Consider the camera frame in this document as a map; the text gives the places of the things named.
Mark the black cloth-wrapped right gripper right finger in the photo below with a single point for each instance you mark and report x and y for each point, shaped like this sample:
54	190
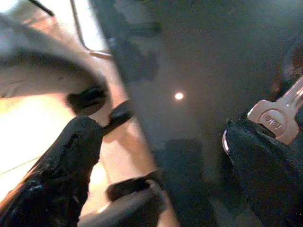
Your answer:
267	170

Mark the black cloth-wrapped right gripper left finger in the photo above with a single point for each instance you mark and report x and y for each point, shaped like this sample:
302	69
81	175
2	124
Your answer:
66	156

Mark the silver key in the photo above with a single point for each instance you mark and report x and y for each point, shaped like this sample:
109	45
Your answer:
272	116

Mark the black castor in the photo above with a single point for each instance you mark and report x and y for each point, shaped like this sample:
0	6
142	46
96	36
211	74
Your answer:
119	116
86	100
129	185

